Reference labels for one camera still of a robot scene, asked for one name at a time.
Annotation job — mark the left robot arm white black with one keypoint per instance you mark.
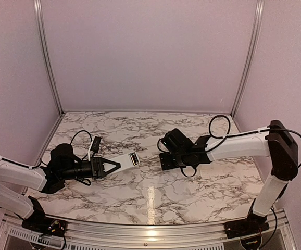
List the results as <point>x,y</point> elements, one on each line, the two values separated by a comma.
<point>40,179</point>

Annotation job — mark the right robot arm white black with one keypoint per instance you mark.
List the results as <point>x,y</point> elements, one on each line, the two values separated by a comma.
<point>274,141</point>

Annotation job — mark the right aluminium frame post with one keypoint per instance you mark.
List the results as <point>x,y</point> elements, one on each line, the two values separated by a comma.
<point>249,57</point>

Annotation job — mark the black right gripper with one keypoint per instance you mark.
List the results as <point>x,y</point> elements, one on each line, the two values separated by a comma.
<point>165,163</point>

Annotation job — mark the white remote control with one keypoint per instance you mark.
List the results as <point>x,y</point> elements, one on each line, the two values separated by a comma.
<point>125,162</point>

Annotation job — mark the left aluminium frame post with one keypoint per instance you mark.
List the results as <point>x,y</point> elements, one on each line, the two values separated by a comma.
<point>45,52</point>

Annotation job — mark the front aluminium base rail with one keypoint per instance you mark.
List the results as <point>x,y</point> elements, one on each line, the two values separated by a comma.
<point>96,235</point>

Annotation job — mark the aluminium frame post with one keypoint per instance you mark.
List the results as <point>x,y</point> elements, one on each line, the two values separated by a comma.
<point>249,57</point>
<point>45,52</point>

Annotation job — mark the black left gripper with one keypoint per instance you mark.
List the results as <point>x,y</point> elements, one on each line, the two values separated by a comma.
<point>99,167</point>

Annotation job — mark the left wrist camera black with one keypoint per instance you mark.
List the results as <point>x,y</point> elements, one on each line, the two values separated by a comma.
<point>94,147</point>

